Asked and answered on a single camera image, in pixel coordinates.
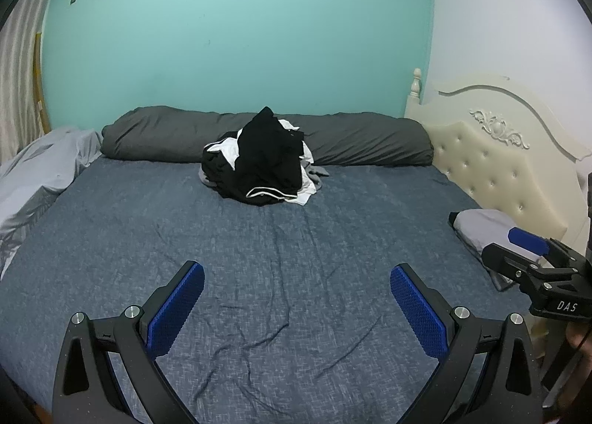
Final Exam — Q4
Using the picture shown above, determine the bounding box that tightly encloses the dark grey long bolster pillow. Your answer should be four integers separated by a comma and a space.
100, 105, 434, 168

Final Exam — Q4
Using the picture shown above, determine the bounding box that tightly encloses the light grey duvet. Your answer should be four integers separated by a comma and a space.
1, 127, 101, 273

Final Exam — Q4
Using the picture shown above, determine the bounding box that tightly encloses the black and white clothes pile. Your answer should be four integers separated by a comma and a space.
199, 107, 328, 206

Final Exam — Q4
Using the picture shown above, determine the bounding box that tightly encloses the cream tufted headboard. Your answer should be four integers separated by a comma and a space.
406, 69, 591, 253

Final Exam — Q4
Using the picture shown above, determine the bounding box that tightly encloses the black sweater with white trim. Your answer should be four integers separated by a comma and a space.
233, 107, 304, 205

